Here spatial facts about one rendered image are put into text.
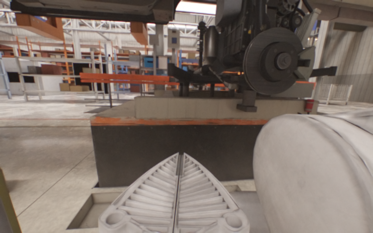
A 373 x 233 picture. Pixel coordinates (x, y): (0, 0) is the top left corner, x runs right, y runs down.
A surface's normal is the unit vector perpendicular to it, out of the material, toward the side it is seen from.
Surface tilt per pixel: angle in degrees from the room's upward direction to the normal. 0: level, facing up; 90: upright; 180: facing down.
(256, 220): 68
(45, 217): 0
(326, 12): 90
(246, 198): 1
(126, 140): 90
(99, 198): 90
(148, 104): 90
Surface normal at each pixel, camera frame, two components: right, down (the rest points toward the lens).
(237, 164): 0.12, 0.22
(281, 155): -1.00, -0.03
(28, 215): 0.03, -0.97
